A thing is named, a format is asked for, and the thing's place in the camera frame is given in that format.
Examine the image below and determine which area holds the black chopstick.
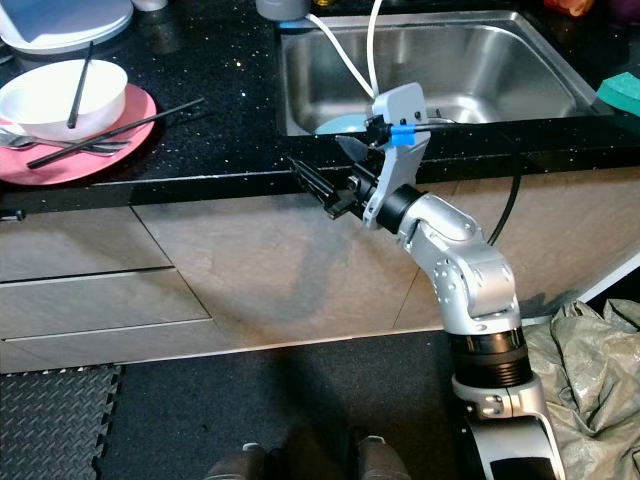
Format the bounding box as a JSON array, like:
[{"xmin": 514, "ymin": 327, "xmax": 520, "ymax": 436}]
[
  {"xmin": 68, "ymin": 41, "xmax": 94, "ymax": 130},
  {"xmin": 27, "ymin": 98, "xmax": 205, "ymax": 169}
]

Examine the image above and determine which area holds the pink round plate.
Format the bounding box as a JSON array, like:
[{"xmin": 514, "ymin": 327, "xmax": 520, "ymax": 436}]
[{"xmin": 0, "ymin": 85, "xmax": 158, "ymax": 186}]

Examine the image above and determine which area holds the beige kitchen cabinet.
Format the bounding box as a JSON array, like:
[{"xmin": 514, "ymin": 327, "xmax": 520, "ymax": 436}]
[{"xmin": 0, "ymin": 170, "xmax": 640, "ymax": 376}]

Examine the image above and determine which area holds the light blue plate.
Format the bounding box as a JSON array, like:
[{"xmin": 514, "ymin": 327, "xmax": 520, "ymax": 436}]
[{"xmin": 313, "ymin": 113, "xmax": 379, "ymax": 136}]

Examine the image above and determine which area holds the stainless steel sink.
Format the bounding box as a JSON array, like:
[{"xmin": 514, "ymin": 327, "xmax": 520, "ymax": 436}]
[{"xmin": 277, "ymin": 10, "xmax": 604, "ymax": 138}]

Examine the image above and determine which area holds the grey cup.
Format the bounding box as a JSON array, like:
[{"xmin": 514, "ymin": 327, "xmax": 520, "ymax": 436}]
[{"xmin": 255, "ymin": 0, "xmax": 309, "ymax": 22}]

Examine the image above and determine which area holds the orange packet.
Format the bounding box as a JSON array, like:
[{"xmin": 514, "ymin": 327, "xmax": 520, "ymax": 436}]
[{"xmin": 543, "ymin": 0, "xmax": 596, "ymax": 18}]

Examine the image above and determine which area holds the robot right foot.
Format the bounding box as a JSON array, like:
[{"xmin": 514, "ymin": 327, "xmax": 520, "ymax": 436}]
[{"xmin": 350, "ymin": 430, "xmax": 411, "ymax": 480}]

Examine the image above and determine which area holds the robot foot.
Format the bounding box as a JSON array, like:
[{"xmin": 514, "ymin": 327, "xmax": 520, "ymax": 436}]
[
  {"xmin": 350, "ymin": 430, "xmax": 411, "ymax": 480},
  {"xmin": 205, "ymin": 448, "xmax": 266, "ymax": 480}
]

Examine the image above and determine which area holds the green sponge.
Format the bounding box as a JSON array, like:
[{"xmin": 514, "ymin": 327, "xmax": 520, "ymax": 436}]
[{"xmin": 596, "ymin": 72, "xmax": 640, "ymax": 113}]

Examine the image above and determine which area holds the silver fork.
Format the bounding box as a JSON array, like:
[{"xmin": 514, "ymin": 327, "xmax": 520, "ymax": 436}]
[{"xmin": 0, "ymin": 128, "xmax": 133, "ymax": 154}]

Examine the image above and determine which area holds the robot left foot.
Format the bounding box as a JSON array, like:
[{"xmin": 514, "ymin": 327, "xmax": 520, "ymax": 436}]
[{"xmin": 205, "ymin": 448, "xmax": 266, "ymax": 480}]

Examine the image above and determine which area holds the grey-green plastic bag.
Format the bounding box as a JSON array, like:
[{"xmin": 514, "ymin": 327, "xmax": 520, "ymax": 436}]
[{"xmin": 525, "ymin": 298, "xmax": 640, "ymax": 480}]

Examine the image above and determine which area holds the black foam floor mat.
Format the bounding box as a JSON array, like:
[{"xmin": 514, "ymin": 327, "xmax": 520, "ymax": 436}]
[{"xmin": 0, "ymin": 365, "xmax": 123, "ymax": 480}]

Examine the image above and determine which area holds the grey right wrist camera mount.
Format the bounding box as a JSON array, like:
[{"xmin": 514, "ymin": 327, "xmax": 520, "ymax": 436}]
[{"xmin": 362, "ymin": 84, "xmax": 431, "ymax": 233}]

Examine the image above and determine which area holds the white hose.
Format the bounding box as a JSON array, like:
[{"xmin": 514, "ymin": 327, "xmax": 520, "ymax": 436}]
[{"xmin": 300, "ymin": 0, "xmax": 386, "ymax": 101}]

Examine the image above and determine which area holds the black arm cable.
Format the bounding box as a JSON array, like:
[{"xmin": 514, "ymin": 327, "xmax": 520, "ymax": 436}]
[{"xmin": 410, "ymin": 115, "xmax": 523, "ymax": 246}]

